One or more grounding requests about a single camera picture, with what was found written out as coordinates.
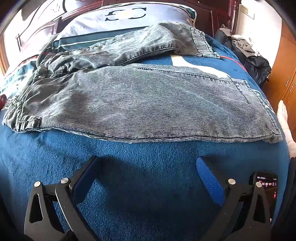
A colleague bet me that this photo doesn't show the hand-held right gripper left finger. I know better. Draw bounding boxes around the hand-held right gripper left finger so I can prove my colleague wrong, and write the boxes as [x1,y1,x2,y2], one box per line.
[24,155,101,241]

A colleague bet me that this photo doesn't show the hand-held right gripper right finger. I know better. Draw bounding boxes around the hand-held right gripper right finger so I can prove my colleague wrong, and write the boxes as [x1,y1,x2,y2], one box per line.
[195,157,272,241]

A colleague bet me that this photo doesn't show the grey denim pants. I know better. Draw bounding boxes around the grey denim pants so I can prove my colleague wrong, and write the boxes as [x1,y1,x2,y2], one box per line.
[3,21,284,144]

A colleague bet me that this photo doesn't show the blue deer print blanket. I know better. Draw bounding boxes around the blue deer print blanket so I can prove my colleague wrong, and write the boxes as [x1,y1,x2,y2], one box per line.
[0,32,292,241]

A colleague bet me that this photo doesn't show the black smartphone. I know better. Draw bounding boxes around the black smartphone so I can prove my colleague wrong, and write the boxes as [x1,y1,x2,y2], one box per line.
[251,171,279,223]

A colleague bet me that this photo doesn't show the person's bare foot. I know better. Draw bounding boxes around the person's bare foot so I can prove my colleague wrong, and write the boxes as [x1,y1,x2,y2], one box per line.
[276,100,296,151]

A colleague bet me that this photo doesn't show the pile of dark clothes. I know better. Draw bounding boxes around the pile of dark clothes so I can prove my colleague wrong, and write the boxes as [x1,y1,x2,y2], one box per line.
[214,24,272,85]

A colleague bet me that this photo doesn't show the brown wooden wardrobe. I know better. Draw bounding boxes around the brown wooden wardrobe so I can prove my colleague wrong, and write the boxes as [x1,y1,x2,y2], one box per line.
[262,20,296,116]

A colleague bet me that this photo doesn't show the dark red wooden headboard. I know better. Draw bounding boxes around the dark red wooden headboard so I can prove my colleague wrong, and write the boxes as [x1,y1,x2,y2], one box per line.
[15,0,241,47]

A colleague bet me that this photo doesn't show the white wall switch plate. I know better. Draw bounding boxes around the white wall switch plate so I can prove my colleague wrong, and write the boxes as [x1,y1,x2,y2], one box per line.
[240,5,255,20]

